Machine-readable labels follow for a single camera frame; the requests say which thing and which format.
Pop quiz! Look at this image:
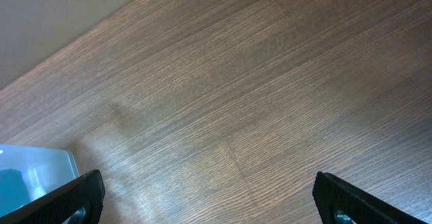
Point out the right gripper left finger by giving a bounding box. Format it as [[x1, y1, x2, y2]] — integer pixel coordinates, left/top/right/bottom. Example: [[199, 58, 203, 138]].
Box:
[[1, 169, 105, 224]]

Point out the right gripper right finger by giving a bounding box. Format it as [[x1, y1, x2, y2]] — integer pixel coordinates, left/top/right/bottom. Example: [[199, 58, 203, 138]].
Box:
[[313, 171, 425, 224]]

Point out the clear plastic storage bin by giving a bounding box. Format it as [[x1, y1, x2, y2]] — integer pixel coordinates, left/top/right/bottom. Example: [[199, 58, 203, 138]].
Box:
[[0, 144, 80, 216]]

